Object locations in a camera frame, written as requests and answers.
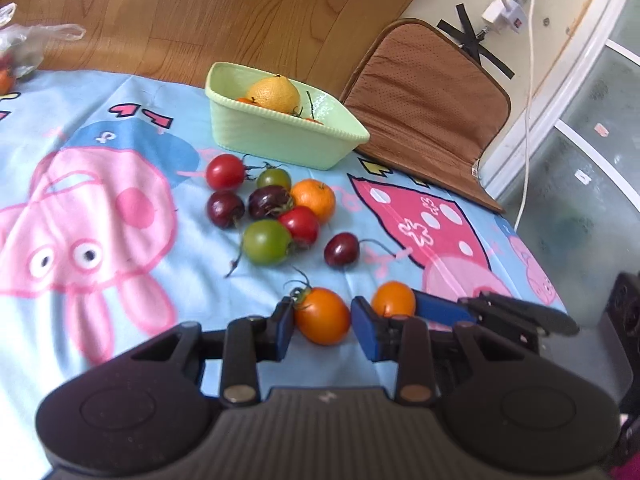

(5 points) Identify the white framed glass door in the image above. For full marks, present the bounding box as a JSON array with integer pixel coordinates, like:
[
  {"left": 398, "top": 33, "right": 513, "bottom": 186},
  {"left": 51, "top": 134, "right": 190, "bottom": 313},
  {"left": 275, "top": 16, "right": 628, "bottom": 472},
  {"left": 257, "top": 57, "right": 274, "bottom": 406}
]
[{"left": 480, "top": 0, "right": 640, "bottom": 331}]

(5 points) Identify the dark purple tomato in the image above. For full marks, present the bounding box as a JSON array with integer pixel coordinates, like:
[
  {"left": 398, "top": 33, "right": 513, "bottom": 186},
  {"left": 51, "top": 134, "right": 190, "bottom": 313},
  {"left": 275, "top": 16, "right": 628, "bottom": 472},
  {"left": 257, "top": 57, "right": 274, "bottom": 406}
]
[{"left": 248, "top": 185, "right": 294, "bottom": 220}]

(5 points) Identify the large yellow orange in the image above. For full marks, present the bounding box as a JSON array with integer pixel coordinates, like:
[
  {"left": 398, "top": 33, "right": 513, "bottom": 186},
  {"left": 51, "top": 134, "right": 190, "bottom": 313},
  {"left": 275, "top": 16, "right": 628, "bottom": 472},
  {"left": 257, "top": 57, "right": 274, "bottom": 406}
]
[{"left": 246, "top": 74, "right": 302, "bottom": 115}]

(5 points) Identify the black tape cross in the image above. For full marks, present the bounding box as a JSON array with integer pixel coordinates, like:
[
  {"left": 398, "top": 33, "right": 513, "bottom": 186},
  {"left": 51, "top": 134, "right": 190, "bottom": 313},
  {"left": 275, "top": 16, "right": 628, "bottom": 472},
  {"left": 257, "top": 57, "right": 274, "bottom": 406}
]
[{"left": 437, "top": 3, "right": 516, "bottom": 80}]

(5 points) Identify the orange tangerine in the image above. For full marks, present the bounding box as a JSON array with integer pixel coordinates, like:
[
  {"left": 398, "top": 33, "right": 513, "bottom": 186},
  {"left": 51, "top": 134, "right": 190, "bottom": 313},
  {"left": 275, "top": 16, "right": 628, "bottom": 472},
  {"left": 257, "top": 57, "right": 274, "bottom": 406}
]
[{"left": 290, "top": 179, "right": 337, "bottom": 225}]

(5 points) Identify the large green tomato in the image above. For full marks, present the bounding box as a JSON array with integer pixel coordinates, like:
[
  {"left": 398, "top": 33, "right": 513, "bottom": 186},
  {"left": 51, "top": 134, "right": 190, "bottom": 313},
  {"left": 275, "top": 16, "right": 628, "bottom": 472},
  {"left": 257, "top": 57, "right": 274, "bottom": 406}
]
[{"left": 224, "top": 219, "right": 295, "bottom": 279}]

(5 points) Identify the wood pattern vinyl sheet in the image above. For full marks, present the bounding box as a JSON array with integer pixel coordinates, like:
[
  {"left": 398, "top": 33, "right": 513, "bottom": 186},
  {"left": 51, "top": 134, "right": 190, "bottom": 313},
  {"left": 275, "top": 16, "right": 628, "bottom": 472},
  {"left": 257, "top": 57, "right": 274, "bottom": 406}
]
[{"left": 0, "top": 0, "right": 444, "bottom": 96}]

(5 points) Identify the small green tomato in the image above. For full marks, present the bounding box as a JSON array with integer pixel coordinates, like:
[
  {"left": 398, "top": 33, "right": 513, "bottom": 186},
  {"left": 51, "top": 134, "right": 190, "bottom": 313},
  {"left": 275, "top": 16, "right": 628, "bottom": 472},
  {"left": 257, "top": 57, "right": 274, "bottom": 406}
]
[{"left": 256, "top": 165, "right": 292, "bottom": 192}]

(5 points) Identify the small red tomato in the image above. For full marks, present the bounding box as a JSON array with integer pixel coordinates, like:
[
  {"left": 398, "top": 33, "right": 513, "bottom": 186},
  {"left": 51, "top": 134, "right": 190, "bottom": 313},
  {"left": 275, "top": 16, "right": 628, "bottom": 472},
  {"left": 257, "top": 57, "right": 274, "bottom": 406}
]
[{"left": 277, "top": 206, "right": 321, "bottom": 250}]

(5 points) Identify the blue cartoon printed blanket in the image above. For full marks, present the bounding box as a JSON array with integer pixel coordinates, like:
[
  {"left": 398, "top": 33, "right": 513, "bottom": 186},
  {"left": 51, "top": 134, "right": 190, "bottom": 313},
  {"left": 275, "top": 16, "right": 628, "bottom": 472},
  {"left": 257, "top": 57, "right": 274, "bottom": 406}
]
[{"left": 0, "top": 67, "right": 568, "bottom": 480}]

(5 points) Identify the clear plastic bag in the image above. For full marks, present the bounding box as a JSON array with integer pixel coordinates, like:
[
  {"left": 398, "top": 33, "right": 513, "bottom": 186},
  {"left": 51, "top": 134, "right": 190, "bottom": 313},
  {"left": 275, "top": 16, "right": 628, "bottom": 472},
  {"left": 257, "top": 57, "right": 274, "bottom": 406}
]
[{"left": 0, "top": 2, "right": 87, "bottom": 97}]

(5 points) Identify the large red tomato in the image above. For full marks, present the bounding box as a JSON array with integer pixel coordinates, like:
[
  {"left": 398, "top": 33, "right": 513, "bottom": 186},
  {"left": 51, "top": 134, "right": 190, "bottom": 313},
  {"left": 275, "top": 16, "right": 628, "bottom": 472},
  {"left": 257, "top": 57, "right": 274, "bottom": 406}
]
[{"left": 205, "top": 154, "right": 266, "bottom": 191}]

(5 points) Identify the light green plastic basket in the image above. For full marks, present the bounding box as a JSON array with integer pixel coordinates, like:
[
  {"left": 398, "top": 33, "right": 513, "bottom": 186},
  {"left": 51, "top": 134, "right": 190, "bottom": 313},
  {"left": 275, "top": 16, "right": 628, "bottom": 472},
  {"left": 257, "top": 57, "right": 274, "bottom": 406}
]
[{"left": 205, "top": 62, "right": 371, "bottom": 171}]

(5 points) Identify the orange tomato with green stem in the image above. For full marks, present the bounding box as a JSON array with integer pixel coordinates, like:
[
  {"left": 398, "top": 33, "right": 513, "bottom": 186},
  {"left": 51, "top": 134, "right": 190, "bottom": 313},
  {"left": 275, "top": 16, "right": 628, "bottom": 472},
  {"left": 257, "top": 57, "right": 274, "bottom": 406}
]
[{"left": 284, "top": 269, "right": 352, "bottom": 347}]

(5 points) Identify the white plug adapter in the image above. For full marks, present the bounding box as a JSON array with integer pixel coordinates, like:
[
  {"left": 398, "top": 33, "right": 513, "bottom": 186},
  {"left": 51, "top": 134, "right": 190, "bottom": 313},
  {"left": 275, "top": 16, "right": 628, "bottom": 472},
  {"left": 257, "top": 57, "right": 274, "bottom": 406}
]
[{"left": 481, "top": 0, "right": 525, "bottom": 37}]

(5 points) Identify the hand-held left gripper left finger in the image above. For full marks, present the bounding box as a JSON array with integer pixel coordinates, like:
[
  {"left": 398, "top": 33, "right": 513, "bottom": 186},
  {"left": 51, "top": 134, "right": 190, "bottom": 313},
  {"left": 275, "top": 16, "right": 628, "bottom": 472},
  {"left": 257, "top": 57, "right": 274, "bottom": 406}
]
[{"left": 131, "top": 296, "right": 297, "bottom": 407}]

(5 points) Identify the small round orange tomato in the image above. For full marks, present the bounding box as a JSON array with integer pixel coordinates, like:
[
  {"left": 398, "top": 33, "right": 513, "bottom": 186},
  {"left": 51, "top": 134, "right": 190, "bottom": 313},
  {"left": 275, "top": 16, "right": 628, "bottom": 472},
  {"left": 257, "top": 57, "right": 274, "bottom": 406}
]
[{"left": 371, "top": 281, "right": 417, "bottom": 319}]

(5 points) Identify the brown seat cushion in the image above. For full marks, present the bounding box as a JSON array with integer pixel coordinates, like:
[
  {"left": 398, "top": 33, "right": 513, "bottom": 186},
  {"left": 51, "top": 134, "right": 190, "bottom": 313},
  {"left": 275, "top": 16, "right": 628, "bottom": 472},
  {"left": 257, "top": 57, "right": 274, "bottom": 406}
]
[{"left": 339, "top": 18, "right": 512, "bottom": 213}]

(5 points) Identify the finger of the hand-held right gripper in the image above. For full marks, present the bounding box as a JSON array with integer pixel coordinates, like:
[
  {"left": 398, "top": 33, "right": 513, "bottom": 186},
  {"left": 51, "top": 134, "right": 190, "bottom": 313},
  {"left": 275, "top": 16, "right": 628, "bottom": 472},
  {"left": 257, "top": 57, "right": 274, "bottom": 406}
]
[{"left": 412, "top": 289, "right": 581, "bottom": 357}]

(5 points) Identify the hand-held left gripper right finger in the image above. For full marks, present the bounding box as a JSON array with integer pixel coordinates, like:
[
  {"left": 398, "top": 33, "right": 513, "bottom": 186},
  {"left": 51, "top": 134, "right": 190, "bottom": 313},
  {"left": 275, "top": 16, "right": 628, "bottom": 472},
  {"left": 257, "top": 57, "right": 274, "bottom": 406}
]
[{"left": 351, "top": 296, "right": 531, "bottom": 407}]

